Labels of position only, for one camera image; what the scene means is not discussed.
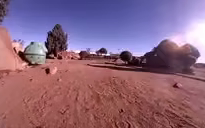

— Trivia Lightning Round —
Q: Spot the distant dark tree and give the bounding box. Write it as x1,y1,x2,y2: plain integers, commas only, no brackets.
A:
96,47,109,56

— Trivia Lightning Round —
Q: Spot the small round dark bush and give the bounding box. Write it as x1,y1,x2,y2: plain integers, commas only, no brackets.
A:
119,50,133,64

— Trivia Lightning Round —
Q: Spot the red dirt ground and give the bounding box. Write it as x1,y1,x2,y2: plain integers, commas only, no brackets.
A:
0,58,205,128

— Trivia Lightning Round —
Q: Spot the tall dark conifer tree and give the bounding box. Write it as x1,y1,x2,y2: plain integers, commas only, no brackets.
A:
44,23,69,58

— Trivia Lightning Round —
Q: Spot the green round water tank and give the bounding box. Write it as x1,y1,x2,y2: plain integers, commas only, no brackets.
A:
23,41,49,66

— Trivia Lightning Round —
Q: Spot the large round dark bush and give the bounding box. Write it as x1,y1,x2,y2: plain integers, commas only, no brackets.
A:
144,39,202,73

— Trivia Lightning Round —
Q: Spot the small reddish stone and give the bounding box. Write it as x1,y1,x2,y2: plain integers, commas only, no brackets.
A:
172,82,183,89

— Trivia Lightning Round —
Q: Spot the red earth wall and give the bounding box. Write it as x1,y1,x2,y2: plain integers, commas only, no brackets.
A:
0,23,27,72

